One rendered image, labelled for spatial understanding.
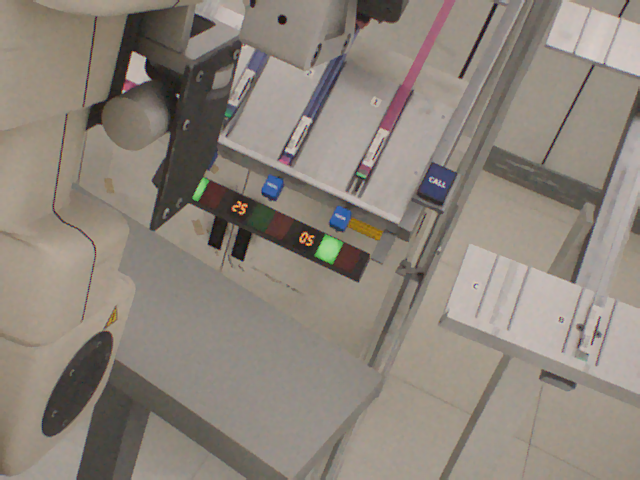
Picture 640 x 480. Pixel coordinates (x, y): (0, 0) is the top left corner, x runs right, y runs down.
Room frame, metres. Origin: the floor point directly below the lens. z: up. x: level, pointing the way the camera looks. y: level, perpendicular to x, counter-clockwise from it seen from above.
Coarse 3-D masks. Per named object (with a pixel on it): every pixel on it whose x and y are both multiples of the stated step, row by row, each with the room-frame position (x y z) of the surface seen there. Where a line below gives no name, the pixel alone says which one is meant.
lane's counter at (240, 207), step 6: (234, 198) 1.12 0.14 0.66; (240, 198) 1.12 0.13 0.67; (234, 204) 1.12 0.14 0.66; (240, 204) 1.12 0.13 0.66; (246, 204) 1.12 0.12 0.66; (252, 204) 1.12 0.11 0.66; (228, 210) 1.11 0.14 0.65; (234, 210) 1.11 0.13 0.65; (240, 210) 1.11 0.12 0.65; (246, 210) 1.11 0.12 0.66; (234, 216) 1.10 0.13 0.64; (240, 216) 1.11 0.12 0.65
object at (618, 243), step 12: (636, 180) 1.10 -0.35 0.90; (636, 192) 1.08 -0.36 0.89; (636, 204) 1.07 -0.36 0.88; (624, 216) 1.06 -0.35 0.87; (624, 228) 1.05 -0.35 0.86; (612, 240) 1.04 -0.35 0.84; (624, 240) 1.04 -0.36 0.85; (612, 252) 1.02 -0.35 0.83; (612, 264) 1.01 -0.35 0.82; (600, 276) 1.00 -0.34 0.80; (612, 276) 1.00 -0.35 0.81; (600, 288) 0.99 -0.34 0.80; (600, 300) 0.97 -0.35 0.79
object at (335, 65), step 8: (352, 40) 1.30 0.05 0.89; (344, 56) 1.28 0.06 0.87; (336, 64) 1.26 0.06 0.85; (328, 72) 1.25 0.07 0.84; (336, 72) 1.26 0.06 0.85; (328, 80) 1.25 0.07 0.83; (320, 88) 1.24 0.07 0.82; (328, 88) 1.24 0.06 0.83; (320, 96) 1.23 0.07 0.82; (312, 104) 1.22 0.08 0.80; (320, 104) 1.22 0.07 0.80; (312, 112) 1.21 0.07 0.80; (312, 120) 1.21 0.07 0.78; (288, 152) 1.16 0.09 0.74; (288, 160) 1.15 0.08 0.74
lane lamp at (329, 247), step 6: (324, 240) 1.10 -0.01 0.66; (330, 240) 1.10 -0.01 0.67; (336, 240) 1.10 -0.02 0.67; (324, 246) 1.09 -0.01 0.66; (330, 246) 1.09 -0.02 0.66; (336, 246) 1.09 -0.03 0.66; (318, 252) 1.08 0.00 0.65; (324, 252) 1.08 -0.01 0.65; (330, 252) 1.09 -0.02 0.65; (336, 252) 1.09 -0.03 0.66; (324, 258) 1.08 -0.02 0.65; (330, 258) 1.08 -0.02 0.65
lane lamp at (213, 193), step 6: (210, 186) 1.13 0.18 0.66; (216, 186) 1.13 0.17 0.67; (222, 186) 1.13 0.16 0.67; (204, 192) 1.12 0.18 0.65; (210, 192) 1.12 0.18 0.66; (216, 192) 1.13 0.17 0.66; (222, 192) 1.13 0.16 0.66; (204, 198) 1.12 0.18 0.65; (210, 198) 1.12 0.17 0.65; (216, 198) 1.12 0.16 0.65; (204, 204) 1.11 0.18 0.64; (210, 204) 1.11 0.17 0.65; (216, 204) 1.11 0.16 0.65
